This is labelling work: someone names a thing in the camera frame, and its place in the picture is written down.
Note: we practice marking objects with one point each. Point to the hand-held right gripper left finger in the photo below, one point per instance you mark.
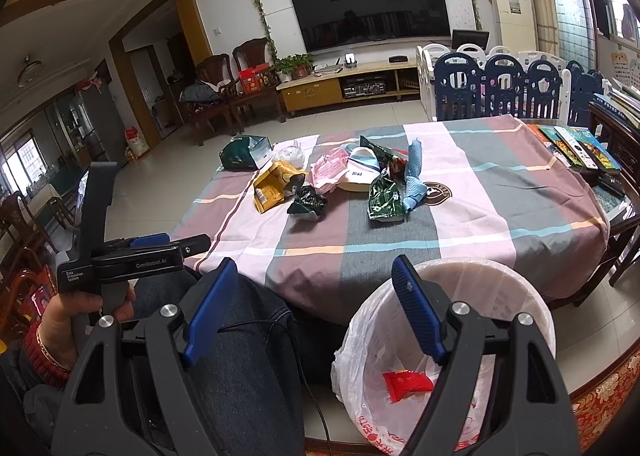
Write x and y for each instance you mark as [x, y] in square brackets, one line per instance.
[210, 306]

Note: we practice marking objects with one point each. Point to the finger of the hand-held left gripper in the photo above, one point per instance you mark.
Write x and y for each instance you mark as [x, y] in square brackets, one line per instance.
[150, 239]
[192, 243]

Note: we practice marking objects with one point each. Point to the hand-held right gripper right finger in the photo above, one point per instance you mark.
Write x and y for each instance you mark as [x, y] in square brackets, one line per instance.
[415, 311]

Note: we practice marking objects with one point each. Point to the white plastic bin liner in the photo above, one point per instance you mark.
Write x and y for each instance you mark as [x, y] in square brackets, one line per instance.
[360, 351]

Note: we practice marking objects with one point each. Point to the white plastic bag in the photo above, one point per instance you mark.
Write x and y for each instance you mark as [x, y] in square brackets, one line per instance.
[290, 155]

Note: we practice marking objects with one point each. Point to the white striped paper cup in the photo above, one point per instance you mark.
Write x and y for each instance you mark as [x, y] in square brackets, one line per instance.
[357, 171]

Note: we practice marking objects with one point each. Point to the person's left forearm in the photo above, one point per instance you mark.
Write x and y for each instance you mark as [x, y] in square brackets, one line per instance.
[37, 361]

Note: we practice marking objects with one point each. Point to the person's left hand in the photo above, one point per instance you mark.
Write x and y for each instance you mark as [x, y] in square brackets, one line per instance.
[65, 316]

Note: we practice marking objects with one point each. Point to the person's legs in jeans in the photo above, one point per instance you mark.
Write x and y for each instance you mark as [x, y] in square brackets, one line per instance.
[240, 366]

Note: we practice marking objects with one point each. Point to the red wrapper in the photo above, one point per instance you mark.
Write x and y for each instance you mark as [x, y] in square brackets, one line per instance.
[407, 381]

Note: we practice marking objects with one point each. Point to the yellow snack bag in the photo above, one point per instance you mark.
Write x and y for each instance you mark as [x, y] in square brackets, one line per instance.
[270, 188]

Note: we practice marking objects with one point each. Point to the white rice sack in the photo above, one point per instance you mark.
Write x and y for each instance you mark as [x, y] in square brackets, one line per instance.
[136, 143]

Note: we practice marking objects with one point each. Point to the dark green tissue pack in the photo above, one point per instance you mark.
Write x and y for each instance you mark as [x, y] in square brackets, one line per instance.
[240, 153]

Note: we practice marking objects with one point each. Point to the green snack packet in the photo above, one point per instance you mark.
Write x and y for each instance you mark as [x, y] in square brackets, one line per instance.
[385, 201]

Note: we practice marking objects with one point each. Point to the crumpled dark green snack bag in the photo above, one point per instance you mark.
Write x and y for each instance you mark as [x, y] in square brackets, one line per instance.
[307, 203]

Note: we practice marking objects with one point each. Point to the blue crumpled plastic bag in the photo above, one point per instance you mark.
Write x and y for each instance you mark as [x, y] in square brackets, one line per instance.
[415, 186]

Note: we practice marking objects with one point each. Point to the grey refrigerator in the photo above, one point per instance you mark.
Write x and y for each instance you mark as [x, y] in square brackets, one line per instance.
[102, 121]

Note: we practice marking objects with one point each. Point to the striped tablecloth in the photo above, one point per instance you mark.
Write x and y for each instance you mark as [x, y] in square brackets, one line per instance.
[500, 196]

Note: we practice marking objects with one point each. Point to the pink plastic bag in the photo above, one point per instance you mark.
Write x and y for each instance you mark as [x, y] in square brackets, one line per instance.
[325, 171]

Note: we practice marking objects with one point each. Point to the dark green foil wrapper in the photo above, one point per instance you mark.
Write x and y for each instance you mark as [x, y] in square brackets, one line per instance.
[380, 151]

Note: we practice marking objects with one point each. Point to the dark wooden chair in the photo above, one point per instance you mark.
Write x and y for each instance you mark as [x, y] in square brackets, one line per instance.
[215, 76]
[252, 53]

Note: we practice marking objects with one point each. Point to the red gift box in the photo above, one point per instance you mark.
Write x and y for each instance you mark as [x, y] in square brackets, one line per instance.
[255, 79]

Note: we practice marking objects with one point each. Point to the yellow wooden tv cabinet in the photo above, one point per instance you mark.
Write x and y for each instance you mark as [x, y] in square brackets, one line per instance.
[310, 91]

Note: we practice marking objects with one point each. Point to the potted green plant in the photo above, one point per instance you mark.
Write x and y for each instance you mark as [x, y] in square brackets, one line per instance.
[295, 66]

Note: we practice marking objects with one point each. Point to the ceiling lamp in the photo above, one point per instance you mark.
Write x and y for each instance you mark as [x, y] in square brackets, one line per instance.
[31, 71]

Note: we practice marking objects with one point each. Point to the red patterned rug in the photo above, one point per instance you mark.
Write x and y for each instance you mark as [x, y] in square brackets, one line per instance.
[607, 406]

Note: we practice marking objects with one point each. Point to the remote control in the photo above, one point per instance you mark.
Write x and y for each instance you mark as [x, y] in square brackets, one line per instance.
[575, 146]

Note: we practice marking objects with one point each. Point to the black stereo amplifier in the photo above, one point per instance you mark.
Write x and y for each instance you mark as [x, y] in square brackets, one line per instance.
[363, 87]

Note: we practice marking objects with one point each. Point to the row of picture books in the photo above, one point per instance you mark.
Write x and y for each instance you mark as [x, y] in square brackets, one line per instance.
[595, 151]

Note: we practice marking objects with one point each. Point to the small white device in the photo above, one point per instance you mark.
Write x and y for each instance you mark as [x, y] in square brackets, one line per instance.
[351, 61]

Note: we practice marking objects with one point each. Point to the blue white playpen fence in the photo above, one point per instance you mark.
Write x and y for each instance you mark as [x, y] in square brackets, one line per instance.
[510, 86]

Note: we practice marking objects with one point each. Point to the small black box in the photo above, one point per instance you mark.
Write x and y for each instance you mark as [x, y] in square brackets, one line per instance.
[398, 58]

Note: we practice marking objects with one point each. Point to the dark wooden side table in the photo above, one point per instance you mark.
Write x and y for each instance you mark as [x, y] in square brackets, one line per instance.
[612, 136]

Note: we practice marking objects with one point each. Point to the black monitor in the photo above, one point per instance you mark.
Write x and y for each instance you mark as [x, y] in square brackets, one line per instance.
[470, 40]

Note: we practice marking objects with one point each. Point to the stack of books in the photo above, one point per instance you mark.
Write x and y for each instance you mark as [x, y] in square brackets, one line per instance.
[622, 103]

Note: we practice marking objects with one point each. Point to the large black television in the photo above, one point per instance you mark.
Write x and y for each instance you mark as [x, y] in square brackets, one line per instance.
[370, 6]

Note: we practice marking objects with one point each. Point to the white standing air conditioner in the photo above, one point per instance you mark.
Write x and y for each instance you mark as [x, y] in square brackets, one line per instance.
[512, 1]

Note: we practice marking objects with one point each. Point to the window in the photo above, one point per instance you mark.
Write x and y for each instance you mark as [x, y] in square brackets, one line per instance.
[622, 6]

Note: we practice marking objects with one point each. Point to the wall poster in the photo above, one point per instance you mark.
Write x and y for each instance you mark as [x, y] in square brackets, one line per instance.
[620, 66]
[634, 71]

